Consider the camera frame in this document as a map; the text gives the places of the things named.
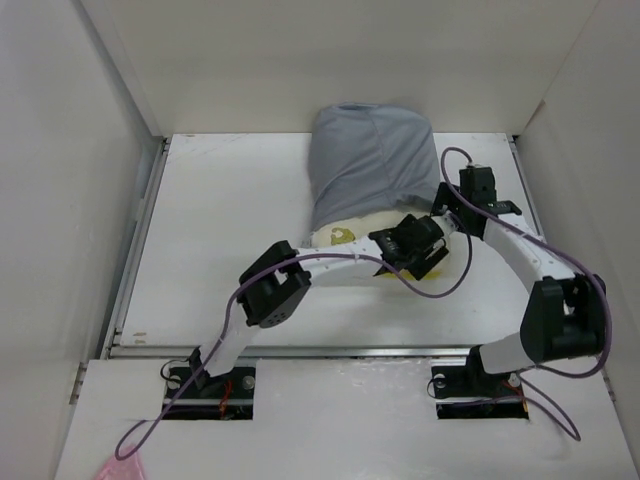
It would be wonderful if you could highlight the cream and yellow pillow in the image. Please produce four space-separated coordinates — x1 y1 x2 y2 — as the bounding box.
309 209 457 280

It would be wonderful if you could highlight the grey fabric pillowcase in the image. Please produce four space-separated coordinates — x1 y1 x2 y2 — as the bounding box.
307 103 440 247

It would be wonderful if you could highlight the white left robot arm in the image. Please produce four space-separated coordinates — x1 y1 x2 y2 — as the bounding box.
188 214 455 397

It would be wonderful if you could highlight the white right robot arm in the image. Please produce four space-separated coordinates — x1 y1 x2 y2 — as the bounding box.
432 166 612 394

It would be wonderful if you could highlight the pink plastic bag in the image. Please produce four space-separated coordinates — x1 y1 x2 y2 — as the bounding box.
94 454 146 480

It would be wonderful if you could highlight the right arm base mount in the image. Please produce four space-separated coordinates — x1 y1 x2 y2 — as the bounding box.
427 347 529 420

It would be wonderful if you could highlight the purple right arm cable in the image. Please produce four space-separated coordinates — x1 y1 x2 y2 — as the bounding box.
439 146 614 443

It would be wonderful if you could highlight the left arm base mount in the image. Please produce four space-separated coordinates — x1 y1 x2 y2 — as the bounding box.
163 360 256 421

